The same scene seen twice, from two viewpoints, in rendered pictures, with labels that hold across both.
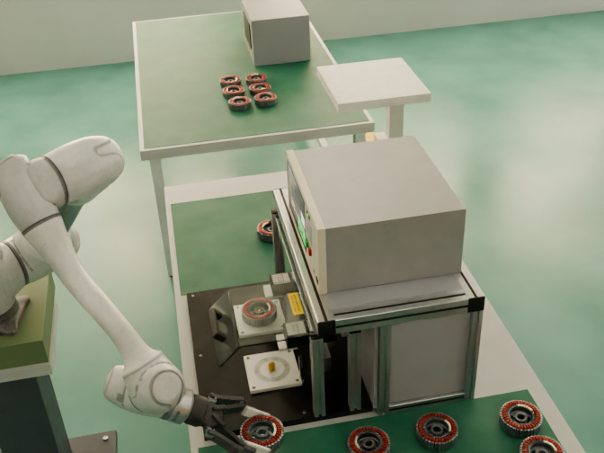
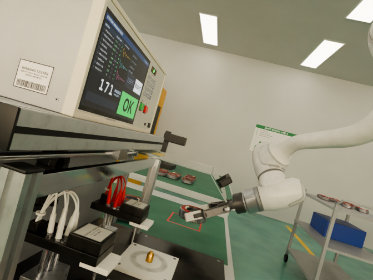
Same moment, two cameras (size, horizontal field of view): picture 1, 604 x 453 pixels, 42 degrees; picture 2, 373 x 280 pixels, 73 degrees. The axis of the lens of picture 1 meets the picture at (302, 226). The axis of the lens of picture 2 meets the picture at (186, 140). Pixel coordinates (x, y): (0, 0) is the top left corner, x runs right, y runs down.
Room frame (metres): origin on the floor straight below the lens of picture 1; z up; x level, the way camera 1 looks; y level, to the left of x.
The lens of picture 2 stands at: (2.38, 0.32, 1.13)
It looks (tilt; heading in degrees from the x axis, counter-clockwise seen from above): 0 degrees down; 197
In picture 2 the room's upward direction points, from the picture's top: 16 degrees clockwise
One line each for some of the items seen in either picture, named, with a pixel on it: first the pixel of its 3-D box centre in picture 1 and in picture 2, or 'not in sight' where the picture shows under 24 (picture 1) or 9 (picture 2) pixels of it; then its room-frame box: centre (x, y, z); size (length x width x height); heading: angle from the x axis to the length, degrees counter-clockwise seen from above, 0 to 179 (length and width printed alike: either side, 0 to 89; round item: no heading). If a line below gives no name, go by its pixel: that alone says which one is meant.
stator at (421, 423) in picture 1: (437, 430); not in sight; (1.46, -0.33, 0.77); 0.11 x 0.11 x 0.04
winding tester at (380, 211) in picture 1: (369, 208); (64, 68); (1.88, -0.19, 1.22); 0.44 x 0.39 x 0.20; 10
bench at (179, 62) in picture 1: (240, 124); not in sight; (4.21, 0.33, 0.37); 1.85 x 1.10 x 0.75; 10
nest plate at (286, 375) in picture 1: (271, 370); (148, 263); (1.72, 0.11, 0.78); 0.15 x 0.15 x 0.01; 10
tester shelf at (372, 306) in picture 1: (368, 243); (47, 116); (1.89, -0.19, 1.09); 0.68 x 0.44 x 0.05; 10
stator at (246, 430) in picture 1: (262, 434); (192, 213); (1.40, 0.13, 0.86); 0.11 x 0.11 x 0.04
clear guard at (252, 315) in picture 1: (273, 319); (176, 169); (1.64, 0.09, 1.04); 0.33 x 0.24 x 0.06; 100
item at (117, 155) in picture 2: not in sight; (116, 150); (1.76, -0.06, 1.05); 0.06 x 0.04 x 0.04; 10
